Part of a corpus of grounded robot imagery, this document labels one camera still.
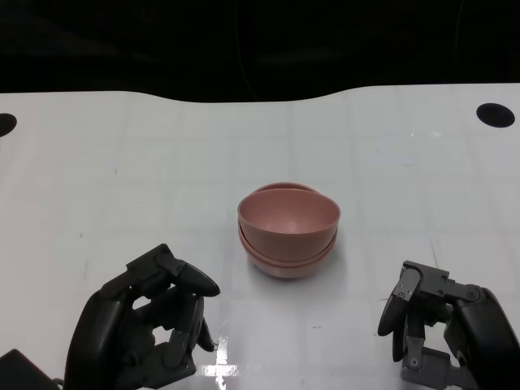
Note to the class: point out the black round table grommet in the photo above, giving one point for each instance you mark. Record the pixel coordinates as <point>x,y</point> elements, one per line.
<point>6,124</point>
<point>496,115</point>

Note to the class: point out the pink plastic bowl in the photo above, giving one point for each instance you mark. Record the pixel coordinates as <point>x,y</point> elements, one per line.
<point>288,271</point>
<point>284,185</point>
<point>284,213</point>

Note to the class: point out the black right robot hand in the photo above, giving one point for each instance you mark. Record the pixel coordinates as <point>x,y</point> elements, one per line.
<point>479,325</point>

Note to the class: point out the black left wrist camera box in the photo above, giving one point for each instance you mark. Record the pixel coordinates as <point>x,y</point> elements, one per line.
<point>18,371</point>

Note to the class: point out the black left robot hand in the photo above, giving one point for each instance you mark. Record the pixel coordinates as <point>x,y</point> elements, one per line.
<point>101,333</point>

